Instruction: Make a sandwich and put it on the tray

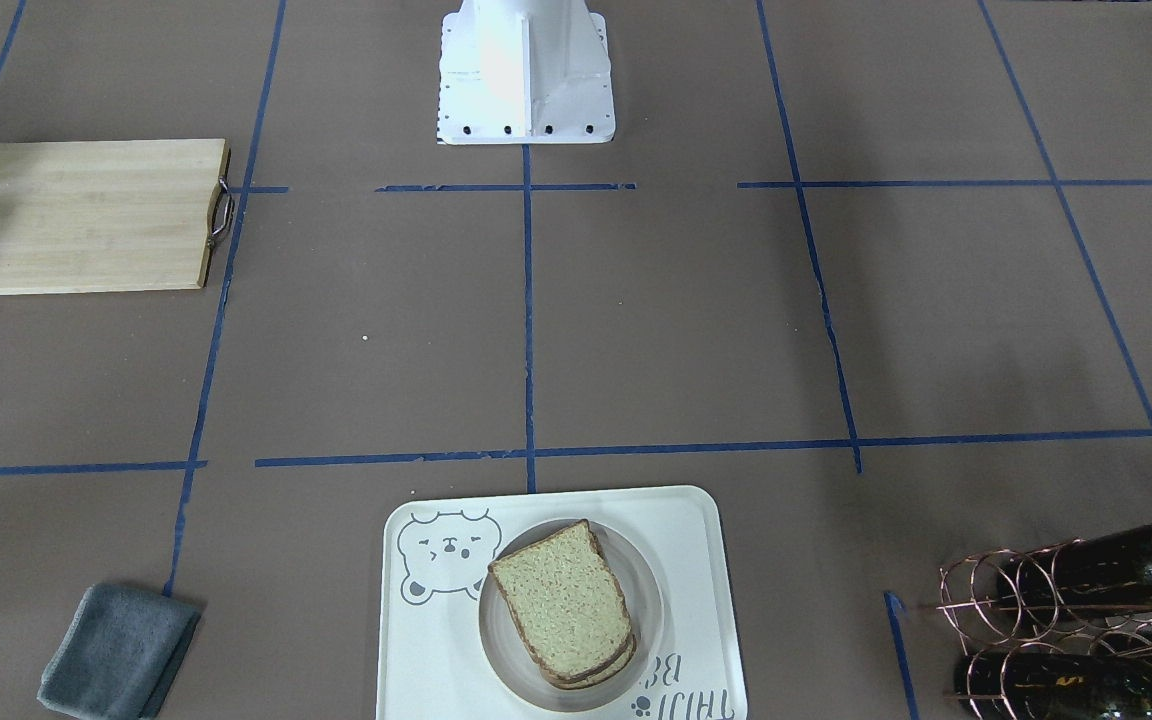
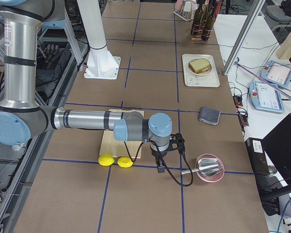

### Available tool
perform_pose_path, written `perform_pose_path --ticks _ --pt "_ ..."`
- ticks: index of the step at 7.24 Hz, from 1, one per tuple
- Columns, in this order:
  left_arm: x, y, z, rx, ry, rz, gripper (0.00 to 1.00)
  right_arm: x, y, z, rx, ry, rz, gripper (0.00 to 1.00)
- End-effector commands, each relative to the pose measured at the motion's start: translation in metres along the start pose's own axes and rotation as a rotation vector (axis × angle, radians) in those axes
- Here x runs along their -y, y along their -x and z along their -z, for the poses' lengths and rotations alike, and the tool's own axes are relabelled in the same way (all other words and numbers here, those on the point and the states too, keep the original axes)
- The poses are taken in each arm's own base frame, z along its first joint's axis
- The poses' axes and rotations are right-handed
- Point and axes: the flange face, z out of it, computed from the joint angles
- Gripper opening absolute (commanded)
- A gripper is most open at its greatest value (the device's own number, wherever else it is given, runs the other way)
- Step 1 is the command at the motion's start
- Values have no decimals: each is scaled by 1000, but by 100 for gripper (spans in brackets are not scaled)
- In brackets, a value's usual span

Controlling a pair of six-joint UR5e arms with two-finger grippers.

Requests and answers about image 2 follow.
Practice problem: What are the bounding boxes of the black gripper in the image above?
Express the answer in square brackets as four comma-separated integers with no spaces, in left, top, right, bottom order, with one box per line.
[150,145,167,173]

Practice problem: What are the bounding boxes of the bread slice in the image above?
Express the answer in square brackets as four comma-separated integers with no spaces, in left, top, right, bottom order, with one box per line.
[188,58,210,73]

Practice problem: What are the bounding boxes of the cream bear tray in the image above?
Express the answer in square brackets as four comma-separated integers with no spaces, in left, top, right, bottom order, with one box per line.
[182,54,220,87]

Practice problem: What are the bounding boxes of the yellow lemon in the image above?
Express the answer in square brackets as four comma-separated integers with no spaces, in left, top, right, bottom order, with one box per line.
[117,157,133,168]
[97,153,115,166]

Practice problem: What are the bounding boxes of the metal scoop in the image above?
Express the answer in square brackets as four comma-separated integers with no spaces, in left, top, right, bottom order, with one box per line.
[181,158,223,177]

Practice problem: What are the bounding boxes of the wooden cutting board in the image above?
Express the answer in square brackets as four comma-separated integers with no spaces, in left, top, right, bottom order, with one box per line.
[99,109,144,158]

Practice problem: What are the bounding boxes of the pink bowl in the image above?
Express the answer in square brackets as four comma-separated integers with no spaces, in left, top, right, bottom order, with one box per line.
[195,154,225,183]

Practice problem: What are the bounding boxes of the blue teach pendant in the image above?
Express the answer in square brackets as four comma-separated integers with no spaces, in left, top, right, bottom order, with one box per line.
[260,60,291,88]
[249,81,285,114]

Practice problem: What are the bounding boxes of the black monitor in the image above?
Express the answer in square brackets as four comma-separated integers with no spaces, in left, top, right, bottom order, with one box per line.
[262,114,291,179]

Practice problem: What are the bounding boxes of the dark green wine bottle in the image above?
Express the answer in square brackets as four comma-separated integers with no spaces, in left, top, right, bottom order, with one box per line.
[191,0,209,36]

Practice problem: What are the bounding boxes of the copper wire bottle rack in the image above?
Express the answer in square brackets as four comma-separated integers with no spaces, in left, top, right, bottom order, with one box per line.
[195,19,207,39]

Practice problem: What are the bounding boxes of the white wire cup rack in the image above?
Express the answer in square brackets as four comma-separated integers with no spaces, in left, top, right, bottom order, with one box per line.
[174,0,198,21]

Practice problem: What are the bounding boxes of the aluminium frame post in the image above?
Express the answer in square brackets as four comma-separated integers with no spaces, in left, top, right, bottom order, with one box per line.
[223,0,266,75]

